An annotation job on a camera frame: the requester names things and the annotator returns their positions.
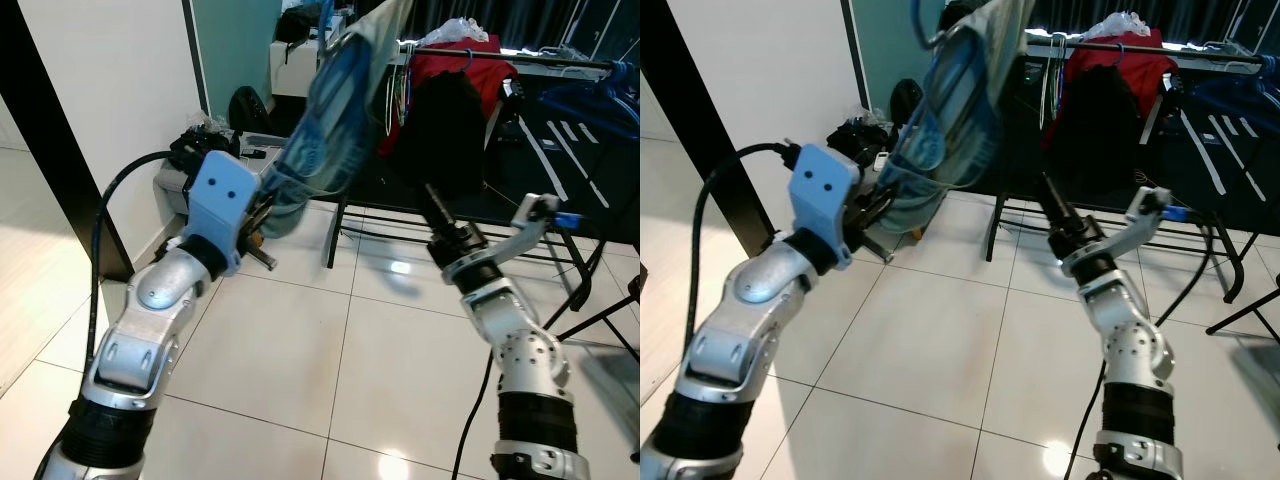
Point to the grey underpants lettered waistband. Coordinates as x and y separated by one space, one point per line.
950 120
335 120

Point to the black shoulder bag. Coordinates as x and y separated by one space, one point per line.
300 25

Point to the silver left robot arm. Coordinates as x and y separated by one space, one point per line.
140 340
740 340

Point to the black carpet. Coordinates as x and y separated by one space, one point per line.
1180 190
540 190

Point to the black backpack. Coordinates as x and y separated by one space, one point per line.
248 110
905 100

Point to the bundle of pastel hangers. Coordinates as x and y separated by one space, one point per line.
398 85

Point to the red cloth cover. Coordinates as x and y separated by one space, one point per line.
490 75
1140 65

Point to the white shelf unit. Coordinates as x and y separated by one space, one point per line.
290 75

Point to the white plastic bag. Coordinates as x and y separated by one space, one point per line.
450 32
1115 27

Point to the black metal clothes rack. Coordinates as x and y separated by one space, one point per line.
560 63
1200 58

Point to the dark pleated curtain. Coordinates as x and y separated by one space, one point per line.
560 20
1200 15

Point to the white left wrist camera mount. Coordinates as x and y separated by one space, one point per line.
825 185
225 190

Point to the dark wall trim strip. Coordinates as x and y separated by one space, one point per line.
40 120
690 120

